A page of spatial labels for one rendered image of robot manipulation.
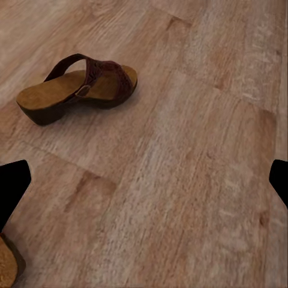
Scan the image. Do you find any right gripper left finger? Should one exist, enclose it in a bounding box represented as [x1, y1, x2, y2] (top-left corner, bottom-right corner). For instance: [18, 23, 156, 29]
[0, 160, 31, 231]

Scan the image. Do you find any sandal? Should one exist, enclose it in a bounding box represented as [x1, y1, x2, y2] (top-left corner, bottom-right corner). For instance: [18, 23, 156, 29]
[16, 54, 137, 125]
[0, 230, 26, 288]

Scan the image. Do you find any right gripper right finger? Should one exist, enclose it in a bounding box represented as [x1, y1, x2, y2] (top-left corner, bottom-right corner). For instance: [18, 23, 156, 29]
[269, 159, 288, 208]

